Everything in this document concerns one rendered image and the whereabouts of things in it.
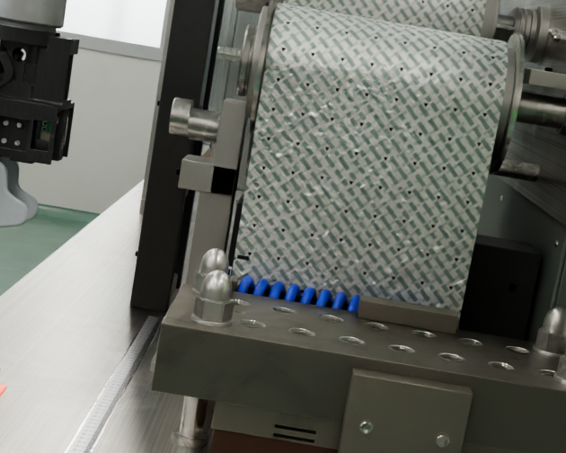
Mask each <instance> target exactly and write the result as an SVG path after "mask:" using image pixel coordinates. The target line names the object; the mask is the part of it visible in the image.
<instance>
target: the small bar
mask: <svg viewBox="0 0 566 453"><path fill-rule="evenodd" d="M357 313H358V318H364V319H369V320H375V321H380V322H386V323H391V324H401V325H407V326H412V327H417V328H422V329H428V330H433V331H439V332H444V333H455V330H456V326H457V321H458V314H457V313H456V311H455V310H450V309H445V308H439V307H433V306H424V305H419V304H413V303H408V302H402V301H397V300H391V299H386V298H376V297H370V296H365V295H359V301H358V310H357Z"/></svg>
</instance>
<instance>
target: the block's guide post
mask: <svg viewBox="0 0 566 453"><path fill-rule="evenodd" d="M207 407H208V400H206V399H200V398H195V397H189V396H184V403H183V408H182V414H181V425H180V427H179V428H176V429H174V430H173V431H172V440H173V442H174V443H176V444H178V445H180V446H183V447H186V448H193V449H197V448H203V447H205V446H206V445H207V444H208V434H207V433H206V432H204V431H203V429H204V423H205V418H206V412H207Z"/></svg>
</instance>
